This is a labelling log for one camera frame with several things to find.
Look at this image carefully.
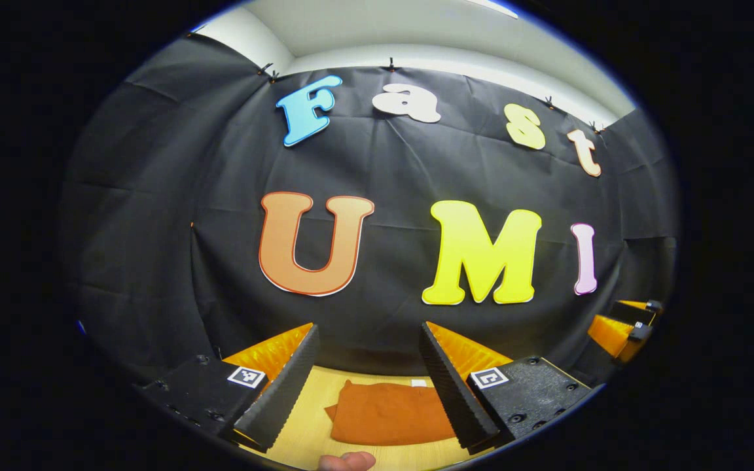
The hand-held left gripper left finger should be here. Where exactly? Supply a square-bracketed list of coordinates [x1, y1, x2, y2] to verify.
[134, 323, 321, 453]

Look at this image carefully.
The rust orange buttoned garment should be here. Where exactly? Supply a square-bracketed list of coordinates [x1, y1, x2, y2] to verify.
[325, 379, 456, 447]

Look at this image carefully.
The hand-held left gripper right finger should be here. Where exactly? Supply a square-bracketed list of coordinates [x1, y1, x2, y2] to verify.
[418, 321, 594, 457]

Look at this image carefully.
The black backdrop cloth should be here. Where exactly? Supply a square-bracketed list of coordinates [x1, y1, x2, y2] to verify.
[60, 33, 679, 387]

